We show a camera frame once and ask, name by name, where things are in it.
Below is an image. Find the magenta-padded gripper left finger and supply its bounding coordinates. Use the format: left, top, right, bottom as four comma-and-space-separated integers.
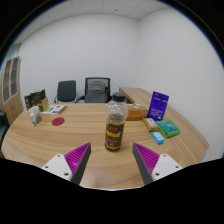
40, 142, 92, 185

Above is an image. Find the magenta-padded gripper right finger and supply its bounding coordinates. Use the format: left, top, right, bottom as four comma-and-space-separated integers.
132, 143, 183, 186

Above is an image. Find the clear drink bottle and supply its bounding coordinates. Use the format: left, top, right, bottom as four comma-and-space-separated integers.
104, 92, 129, 152

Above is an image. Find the small blue box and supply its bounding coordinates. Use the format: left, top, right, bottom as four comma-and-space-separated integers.
151, 131, 165, 145

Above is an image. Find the green cloth pack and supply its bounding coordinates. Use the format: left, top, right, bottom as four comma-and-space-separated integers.
155, 119, 181, 139

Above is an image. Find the yellow packet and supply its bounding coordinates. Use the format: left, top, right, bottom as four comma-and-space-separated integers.
142, 117, 160, 133

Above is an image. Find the flat round red coaster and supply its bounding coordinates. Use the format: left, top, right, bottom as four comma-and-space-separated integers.
51, 116, 66, 127

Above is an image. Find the white mug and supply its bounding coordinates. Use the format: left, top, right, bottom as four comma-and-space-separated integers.
27, 105, 43, 125

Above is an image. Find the white sticker sheet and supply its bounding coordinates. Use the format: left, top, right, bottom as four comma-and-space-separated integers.
42, 104, 67, 115

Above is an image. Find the orange wooden box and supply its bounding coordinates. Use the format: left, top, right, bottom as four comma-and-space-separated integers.
126, 103, 149, 121

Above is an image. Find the purple card package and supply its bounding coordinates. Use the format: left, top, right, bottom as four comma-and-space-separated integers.
146, 91, 170, 122

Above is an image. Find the brown box with tan flap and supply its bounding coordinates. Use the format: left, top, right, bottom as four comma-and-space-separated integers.
33, 97, 50, 112

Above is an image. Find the black sofa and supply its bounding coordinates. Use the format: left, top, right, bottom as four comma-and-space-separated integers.
0, 111, 8, 141

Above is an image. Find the tall dark brown box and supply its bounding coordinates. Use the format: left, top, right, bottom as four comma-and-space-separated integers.
23, 94, 34, 111

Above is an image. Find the dark brown flat box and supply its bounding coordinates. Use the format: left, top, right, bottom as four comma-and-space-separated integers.
30, 88, 47, 103

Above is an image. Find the wooden shelf cabinet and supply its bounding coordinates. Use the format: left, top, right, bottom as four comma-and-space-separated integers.
0, 56, 24, 126

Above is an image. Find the wooden side desk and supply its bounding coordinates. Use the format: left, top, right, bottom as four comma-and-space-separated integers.
118, 86, 154, 109

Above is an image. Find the grey backpack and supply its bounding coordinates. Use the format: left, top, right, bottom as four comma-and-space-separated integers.
84, 79, 108, 103

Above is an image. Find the black mesh office chair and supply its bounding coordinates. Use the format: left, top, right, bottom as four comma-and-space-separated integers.
76, 77, 113, 104

